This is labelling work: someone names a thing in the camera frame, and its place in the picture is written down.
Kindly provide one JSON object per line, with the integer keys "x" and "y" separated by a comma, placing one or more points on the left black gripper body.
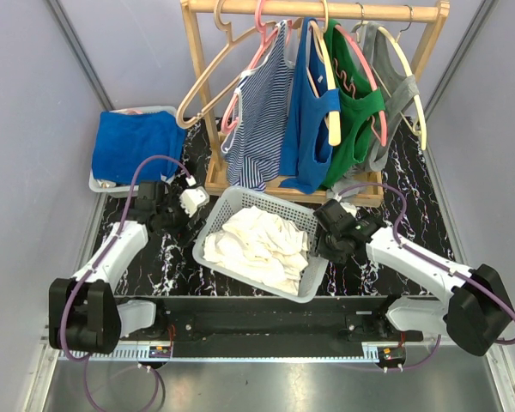
{"x": 175, "y": 219}

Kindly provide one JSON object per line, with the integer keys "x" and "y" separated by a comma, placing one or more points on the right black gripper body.
{"x": 328, "y": 247}

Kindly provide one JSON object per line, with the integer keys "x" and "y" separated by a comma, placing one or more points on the wooden clothes rack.
{"x": 211, "y": 39}

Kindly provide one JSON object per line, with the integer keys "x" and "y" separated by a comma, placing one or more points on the grey plastic laundry basket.
{"x": 236, "y": 198}

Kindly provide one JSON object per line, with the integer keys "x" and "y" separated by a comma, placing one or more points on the blue white striped tank top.
{"x": 253, "y": 150}

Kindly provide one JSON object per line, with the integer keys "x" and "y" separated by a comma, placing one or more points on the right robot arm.
{"x": 471, "y": 306}

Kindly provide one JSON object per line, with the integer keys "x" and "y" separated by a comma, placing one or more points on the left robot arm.
{"x": 84, "y": 317}

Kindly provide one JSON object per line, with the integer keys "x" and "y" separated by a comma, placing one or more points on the cream wooden hanger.
{"x": 332, "y": 120}

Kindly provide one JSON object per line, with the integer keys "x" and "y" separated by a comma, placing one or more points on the green tank top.
{"x": 359, "y": 107}

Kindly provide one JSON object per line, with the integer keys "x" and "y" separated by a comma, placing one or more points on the cream hanger with grey top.
{"x": 419, "y": 127}

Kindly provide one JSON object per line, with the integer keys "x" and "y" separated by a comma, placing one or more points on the grey tank top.
{"x": 380, "y": 53}

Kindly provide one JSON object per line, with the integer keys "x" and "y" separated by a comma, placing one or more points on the small grey basket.
{"x": 111, "y": 188}

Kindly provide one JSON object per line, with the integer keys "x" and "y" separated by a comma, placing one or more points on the black marble pattern mat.
{"x": 165, "y": 269}

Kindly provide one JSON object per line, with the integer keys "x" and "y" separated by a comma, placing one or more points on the white crumpled garments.
{"x": 262, "y": 247}

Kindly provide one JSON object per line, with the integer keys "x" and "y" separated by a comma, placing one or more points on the blue folded cloth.
{"x": 124, "y": 141}

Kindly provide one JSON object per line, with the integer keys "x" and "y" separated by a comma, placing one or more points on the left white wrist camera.
{"x": 193, "y": 197}

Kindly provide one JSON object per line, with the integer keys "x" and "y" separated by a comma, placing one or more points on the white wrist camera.
{"x": 193, "y": 197}
{"x": 348, "y": 207}

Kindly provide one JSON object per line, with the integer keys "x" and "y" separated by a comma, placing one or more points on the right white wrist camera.
{"x": 348, "y": 207}

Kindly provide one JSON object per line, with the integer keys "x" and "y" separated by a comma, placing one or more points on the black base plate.
{"x": 270, "y": 328}

